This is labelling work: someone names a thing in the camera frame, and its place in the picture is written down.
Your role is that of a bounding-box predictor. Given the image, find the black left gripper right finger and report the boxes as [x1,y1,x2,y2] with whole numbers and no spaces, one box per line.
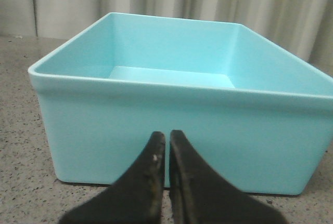
[169,130,287,223]

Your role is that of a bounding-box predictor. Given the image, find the grey pleated curtain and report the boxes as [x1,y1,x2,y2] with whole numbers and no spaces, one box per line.
[1,0,332,65]

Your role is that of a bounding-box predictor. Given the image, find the light blue plastic box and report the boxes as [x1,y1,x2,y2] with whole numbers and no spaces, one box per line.
[28,13,332,195]

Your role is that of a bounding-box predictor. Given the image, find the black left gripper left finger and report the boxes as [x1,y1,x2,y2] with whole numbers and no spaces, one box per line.
[59,131,165,223]

